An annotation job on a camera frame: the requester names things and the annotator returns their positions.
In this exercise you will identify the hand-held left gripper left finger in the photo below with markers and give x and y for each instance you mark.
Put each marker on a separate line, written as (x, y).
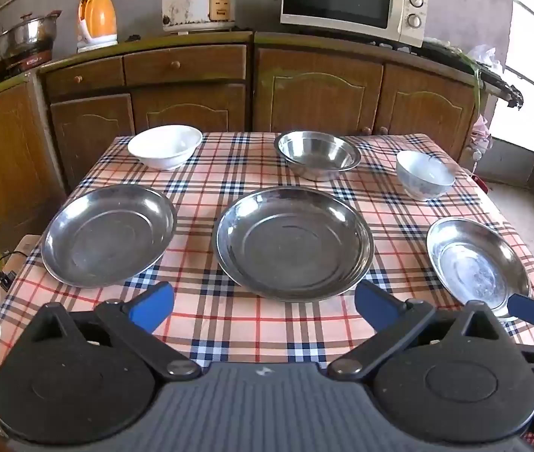
(154, 303)

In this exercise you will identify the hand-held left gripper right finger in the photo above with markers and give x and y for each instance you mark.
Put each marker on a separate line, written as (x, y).
(375, 303)

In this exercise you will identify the small steel plate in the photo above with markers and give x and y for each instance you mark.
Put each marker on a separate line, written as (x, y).
(474, 263)

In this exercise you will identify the medium steel plate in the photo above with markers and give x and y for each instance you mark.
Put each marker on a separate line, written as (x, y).
(107, 240)

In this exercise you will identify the large steel plate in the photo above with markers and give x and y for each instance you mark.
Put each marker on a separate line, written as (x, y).
(295, 245)

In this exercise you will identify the white blue-patterned bowl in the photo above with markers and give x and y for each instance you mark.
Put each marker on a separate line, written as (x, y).
(424, 176)

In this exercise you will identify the white shallow bowl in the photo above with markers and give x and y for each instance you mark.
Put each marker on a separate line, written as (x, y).
(165, 143)

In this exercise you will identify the steel bowl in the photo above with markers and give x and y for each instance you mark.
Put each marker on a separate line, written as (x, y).
(316, 153)

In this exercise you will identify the red bag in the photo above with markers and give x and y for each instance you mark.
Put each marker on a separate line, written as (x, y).
(481, 182)

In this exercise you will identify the plaid tablecloth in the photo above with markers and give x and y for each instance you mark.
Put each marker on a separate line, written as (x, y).
(234, 160)

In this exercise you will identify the pink cloth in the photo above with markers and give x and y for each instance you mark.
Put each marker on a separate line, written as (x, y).
(481, 132)

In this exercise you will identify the light wooden cabinet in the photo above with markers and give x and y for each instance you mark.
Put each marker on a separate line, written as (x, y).
(3, 150)

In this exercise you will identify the wooden two-door cabinet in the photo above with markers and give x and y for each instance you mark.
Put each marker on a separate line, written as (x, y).
(318, 94)

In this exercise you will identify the black flat stove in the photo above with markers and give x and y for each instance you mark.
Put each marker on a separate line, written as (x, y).
(502, 87)

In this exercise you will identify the green onion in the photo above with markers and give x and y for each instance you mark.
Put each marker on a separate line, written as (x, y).
(477, 80)

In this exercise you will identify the wooden cabinet with drawers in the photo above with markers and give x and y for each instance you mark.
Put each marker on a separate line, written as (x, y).
(182, 63)

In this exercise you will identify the clear plastic bag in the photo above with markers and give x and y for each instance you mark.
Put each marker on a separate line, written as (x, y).
(485, 56)

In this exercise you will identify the red induction cooker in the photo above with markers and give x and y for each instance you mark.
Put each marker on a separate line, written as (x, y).
(27, 62)

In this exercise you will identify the orange electric kettle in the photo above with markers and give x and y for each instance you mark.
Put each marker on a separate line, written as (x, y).
(100, 19)

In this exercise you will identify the steel pot with lid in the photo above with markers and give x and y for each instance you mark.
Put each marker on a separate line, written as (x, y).
(29, 33)

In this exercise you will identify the white rice cooker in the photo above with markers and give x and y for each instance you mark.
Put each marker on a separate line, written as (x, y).
(196, 4)

